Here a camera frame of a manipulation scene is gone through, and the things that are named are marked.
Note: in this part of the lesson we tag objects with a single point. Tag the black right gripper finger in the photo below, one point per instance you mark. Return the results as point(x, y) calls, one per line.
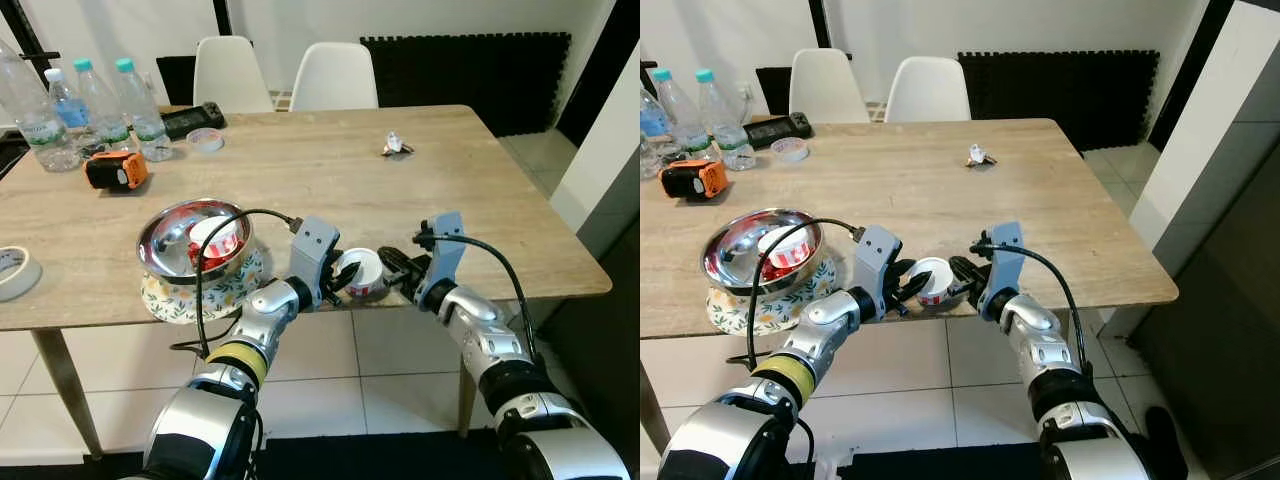
point(960, 266)
point(390, 281)
point(958, 289)
point(393, 258)

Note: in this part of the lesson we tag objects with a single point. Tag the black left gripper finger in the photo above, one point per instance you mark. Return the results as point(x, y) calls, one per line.
point(913, 296)
point(915, 272)
point(348, 288)
point(351, 268)

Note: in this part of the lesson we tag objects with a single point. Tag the white red-print lidded cup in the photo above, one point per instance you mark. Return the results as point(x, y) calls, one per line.
point(368, 272)
point(215, 240)
point(938, 280)
point(785, 250)

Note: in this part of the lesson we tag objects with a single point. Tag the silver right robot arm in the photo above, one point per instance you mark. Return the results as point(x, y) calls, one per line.
point(1040, 335)
point(480, 330)

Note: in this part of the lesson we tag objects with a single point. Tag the wooden dining table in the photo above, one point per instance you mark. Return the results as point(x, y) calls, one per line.
point(330, 180)
point(930, 200)

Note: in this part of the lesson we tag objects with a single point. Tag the floral print plate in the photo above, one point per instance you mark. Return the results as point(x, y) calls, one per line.
point(740, 312)
point(175, 300)

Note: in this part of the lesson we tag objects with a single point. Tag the shiny steel bowl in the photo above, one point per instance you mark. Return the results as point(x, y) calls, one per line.
point(165, 235)
point(730, 245)

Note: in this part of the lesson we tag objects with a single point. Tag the black floor mat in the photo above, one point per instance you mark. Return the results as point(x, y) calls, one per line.
point(950, 466)
point(350, 462)

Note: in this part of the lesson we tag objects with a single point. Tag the large black foam mat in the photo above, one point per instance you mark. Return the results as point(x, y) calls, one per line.
point(465, 80)
point(1060, 95)

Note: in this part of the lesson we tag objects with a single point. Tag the black handheld controller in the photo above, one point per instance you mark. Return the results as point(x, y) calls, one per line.
point(778, 130)
point(193, 120)

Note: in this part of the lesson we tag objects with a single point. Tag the orange black device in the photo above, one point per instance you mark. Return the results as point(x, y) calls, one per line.
point(695, 178)
point(117, 170)

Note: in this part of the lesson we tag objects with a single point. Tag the teal cap water bottle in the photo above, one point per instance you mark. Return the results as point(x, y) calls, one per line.
point(727, 125)
point(682, 115)
point(145, 115)
point(102, 110)

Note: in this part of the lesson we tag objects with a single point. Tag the blue label water bottle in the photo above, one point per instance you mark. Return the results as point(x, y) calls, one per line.
point(68, 110)
point(653, 125)

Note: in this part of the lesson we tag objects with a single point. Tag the large white tape roll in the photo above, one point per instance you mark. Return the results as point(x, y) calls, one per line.
point(15, 272)

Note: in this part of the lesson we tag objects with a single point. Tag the large clear water bottle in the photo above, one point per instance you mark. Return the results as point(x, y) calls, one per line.
point(35, 120)

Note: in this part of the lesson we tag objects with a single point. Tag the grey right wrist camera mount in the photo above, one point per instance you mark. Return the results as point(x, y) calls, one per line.
point(1003, 260)
point(445, 250)

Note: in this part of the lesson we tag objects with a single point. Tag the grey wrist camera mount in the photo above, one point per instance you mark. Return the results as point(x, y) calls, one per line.
point(315, 245)
point(877, 255)
point(1003, 260)
point(445, 250)

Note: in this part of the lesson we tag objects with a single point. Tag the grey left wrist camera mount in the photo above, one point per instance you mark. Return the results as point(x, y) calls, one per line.
point(877, 255)
point(315, 245)

